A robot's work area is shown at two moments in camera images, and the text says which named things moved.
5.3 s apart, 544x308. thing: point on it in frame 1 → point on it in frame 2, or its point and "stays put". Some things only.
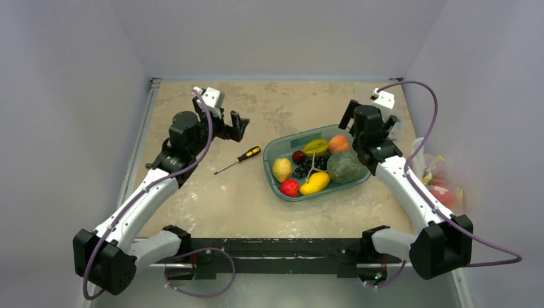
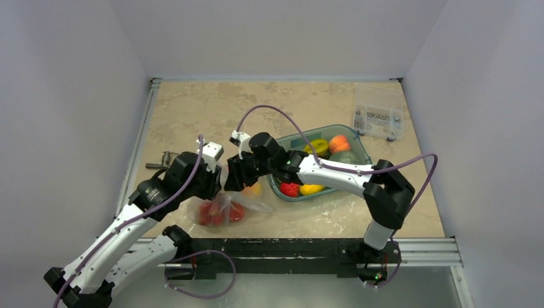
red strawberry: x=289 y=187 stays put
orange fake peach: x=338 y=143 stays put
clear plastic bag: x=440 y=174 → x=228 y=206
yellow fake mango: x=317 y=181 stays put
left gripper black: x=226 y=132 → x=213 y=184
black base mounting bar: x=346 y=256 stays put
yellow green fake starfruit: x=319 y=145 stays put
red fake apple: x=441 y=191 → x=237 y=212
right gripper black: x=370 y=129 → x=235 y=172
